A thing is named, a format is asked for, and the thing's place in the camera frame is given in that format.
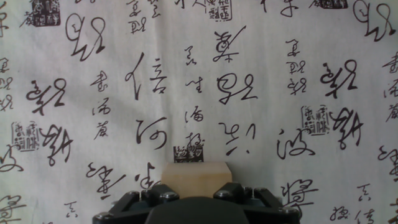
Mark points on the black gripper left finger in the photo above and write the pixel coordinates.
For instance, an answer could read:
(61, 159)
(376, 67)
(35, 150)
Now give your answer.
(130, 208)

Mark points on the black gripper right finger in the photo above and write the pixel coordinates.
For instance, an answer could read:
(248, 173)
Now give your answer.
(264, 208)

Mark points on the small wooden block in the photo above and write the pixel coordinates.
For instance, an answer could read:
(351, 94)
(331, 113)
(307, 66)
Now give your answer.
(196, 179)

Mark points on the beige calligraphy print cloth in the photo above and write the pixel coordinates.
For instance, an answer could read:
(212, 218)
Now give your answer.
(264, 93)

